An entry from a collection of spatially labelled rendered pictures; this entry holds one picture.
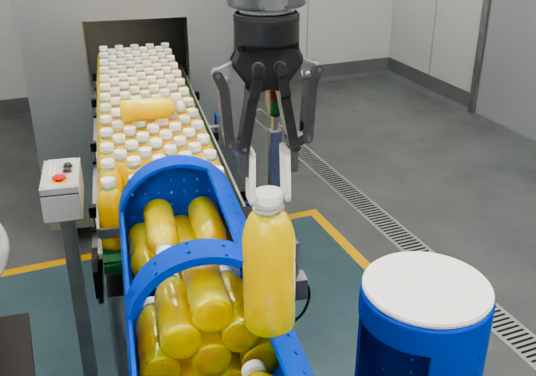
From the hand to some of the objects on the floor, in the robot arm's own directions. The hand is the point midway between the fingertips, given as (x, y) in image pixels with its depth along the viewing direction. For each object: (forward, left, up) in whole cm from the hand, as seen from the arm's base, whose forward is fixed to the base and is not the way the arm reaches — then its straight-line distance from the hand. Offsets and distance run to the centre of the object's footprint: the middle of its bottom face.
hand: (268, 175), depth 80 cm
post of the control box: (-17, +97, -152) cm, 181 cm away
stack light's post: (+49, +110, -147) cm, 190 cm away
